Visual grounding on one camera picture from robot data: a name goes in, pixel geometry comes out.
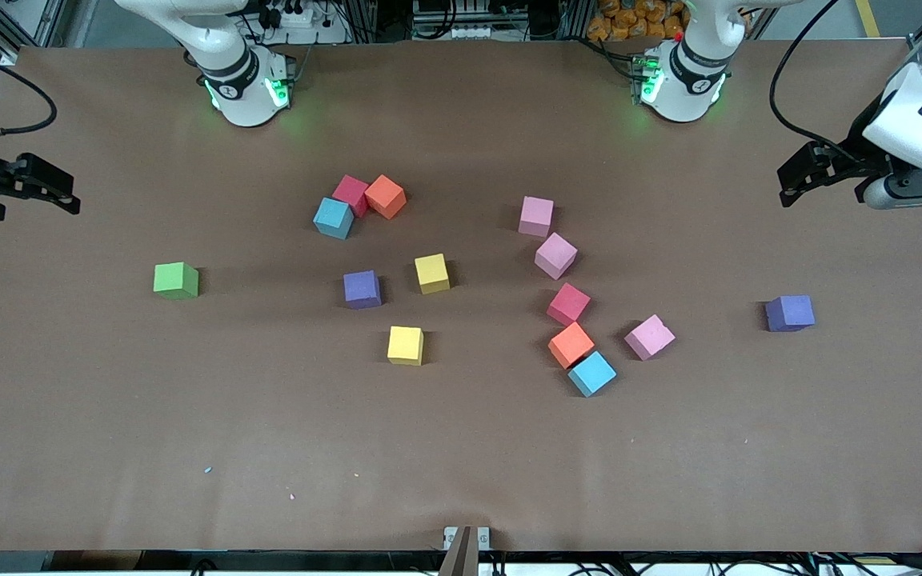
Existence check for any pink foam cube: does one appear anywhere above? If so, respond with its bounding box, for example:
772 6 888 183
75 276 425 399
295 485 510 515
623 314 677 362
518 196 555 238
534 232 579 281

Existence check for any red foam cube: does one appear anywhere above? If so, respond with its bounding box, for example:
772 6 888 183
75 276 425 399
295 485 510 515
331 174 371 218
546 282 592 326

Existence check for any orange foam cube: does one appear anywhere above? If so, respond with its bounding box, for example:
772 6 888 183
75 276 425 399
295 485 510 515
547 322 596 370
364 174 408 221

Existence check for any purple foam cube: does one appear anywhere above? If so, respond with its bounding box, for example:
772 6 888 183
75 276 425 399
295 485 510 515
764 294 816 333
343 270 383 310

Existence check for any yellow foam cube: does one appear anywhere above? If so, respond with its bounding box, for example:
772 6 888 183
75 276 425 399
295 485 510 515
387 326 425 366
415 253 451 295

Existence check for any green foam cube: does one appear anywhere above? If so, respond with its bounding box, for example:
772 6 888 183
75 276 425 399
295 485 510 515
153 262 200 301

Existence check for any bag of orange fruits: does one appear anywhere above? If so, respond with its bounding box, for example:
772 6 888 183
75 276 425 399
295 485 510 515
587 0 690 42

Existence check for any blue foam cube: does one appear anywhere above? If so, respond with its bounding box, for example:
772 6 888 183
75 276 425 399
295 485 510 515
313 197 355 241
567 350 618 398

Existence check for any white power strip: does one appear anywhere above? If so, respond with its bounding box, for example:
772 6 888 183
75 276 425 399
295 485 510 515
411 22 510 41
257 4 319 29

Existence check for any brown paper table cover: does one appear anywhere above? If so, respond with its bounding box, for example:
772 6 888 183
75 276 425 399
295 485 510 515
0 40 922 554

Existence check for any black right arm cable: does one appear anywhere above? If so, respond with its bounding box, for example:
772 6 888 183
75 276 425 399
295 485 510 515
0 38 59 138

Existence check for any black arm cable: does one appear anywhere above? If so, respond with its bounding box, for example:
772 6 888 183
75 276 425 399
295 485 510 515
769 0 866 165
0 38 59 138

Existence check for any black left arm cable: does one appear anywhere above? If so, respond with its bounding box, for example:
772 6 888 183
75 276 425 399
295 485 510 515
769 0 866 165

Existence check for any small metal table bracket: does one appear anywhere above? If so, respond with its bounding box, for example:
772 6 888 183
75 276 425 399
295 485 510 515
443 526 492 552

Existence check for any brown tapered post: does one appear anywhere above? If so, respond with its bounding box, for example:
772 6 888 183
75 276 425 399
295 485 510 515
438 526 480 576

